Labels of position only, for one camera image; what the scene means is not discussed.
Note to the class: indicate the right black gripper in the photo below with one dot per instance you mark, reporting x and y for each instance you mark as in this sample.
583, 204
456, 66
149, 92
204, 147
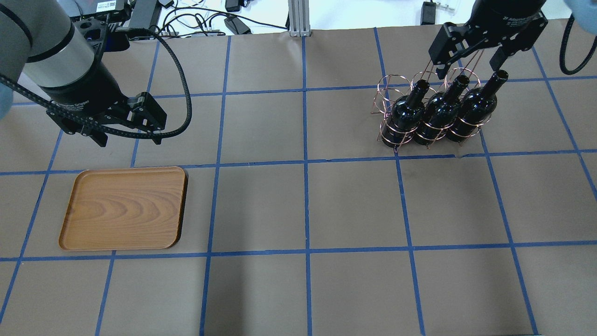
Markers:
509, 18

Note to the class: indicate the wooden tray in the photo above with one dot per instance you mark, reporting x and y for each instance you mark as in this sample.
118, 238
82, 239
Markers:
125, 209

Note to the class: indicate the copper wire bottle basket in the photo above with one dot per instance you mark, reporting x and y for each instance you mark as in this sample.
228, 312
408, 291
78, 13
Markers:
393, 86

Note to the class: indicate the dark wine bottle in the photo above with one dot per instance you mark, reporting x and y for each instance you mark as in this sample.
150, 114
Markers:
440, 113
406, 113
476, 108

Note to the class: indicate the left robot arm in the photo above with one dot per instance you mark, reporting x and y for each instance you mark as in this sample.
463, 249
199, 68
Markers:
57, 63

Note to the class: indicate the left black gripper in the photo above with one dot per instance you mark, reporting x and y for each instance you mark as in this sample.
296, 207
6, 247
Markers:
89, 96

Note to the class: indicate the black power adapter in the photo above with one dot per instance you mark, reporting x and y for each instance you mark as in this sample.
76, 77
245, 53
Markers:
236, 26

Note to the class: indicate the aluminium frame post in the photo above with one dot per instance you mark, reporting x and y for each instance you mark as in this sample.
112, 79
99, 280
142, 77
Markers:
299, 20

